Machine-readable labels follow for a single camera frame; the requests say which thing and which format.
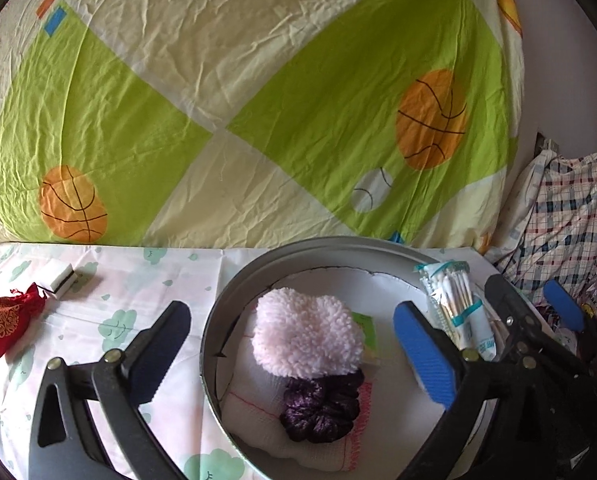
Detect white pink-edged cloth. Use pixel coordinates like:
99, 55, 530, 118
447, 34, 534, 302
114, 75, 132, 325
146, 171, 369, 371
220, 299, 375, 474

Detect cotton swab packet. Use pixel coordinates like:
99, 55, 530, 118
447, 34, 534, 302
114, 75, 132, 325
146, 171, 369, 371
416, 260, 497, 362

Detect green tissue pack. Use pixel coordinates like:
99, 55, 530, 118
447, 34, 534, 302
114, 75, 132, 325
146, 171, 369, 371
352, 312, 379, 362

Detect plaid fabric pile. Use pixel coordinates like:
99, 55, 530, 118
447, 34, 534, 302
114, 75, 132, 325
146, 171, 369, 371
485, 150, 597, 308

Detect white sponge block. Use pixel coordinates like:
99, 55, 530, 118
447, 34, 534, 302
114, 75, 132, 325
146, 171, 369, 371
36, 259, 77, 297

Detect red embroidered drawstring pouch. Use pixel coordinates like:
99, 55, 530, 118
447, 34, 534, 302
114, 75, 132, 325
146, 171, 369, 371
0, 283, 47, 358

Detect round cookie tin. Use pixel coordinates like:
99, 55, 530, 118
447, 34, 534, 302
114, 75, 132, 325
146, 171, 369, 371
198, 235, 551, 480

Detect sports print hanging sheet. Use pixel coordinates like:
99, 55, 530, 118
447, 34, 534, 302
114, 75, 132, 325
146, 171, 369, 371
0, 0, 524, 252

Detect purple scrunchie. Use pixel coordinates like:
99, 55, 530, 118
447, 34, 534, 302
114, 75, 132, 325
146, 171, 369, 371
279, 370, 365, 444

